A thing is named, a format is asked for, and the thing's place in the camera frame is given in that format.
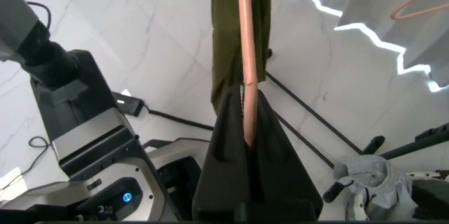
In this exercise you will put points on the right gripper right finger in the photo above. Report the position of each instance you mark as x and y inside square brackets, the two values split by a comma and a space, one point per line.
[280, 182]

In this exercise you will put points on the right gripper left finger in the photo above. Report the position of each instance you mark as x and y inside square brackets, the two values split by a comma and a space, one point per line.
[221, 182]

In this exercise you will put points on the pale grey shorts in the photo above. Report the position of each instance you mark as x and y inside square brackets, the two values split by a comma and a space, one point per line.
[379, 182]

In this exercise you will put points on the green long-sleeved shirt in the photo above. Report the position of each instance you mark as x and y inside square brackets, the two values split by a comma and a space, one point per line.
[224, 41]

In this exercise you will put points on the black clothes rack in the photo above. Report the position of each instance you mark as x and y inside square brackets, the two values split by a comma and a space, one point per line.
[373, 144]

